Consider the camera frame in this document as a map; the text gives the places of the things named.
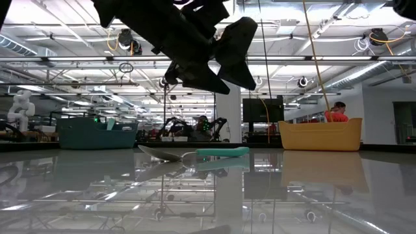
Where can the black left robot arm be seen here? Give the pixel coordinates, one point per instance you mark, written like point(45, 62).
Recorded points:
point(5, 9)

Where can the black robot cell frame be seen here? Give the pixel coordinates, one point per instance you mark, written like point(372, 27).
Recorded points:
point(165, 107)

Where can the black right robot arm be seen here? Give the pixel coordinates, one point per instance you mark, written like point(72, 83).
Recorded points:
point(406, 8)

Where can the white humanoid robot figure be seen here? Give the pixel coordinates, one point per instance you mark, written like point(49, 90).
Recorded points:
point(21, 110)

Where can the teal plastic bin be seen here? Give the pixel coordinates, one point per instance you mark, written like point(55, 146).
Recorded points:
point(97, 136)

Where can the silver ventilation duct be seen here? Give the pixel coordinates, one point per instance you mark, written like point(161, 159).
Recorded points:
point(367, 73)

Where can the person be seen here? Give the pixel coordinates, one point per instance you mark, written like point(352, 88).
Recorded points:
point(336, 113)
point(201, 130)

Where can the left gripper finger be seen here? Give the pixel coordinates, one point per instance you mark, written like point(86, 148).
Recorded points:
point(235, 52)
point(198, 78)

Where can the orange plastic bin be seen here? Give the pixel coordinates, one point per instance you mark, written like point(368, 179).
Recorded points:
point(321, 136)

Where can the white square pillar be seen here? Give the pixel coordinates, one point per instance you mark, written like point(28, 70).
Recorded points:
point(229, 113)

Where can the black monitor on stand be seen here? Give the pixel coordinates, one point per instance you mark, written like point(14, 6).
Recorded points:
point(256, 110)

